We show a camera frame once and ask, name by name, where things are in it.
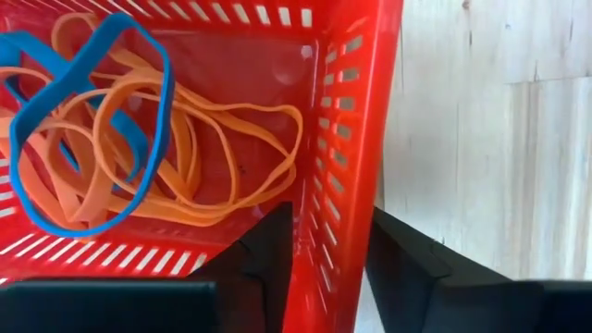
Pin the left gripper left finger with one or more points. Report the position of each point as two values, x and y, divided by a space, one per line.
250 277

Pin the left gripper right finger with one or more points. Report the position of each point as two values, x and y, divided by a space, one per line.
416 287

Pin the orange rubber band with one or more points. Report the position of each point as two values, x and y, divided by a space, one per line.
289 109
28 71
69 201
59 28
231 157

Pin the blue rubber band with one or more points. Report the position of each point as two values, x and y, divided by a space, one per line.
164 115

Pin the red plastic basket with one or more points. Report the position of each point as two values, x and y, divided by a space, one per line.
259 69

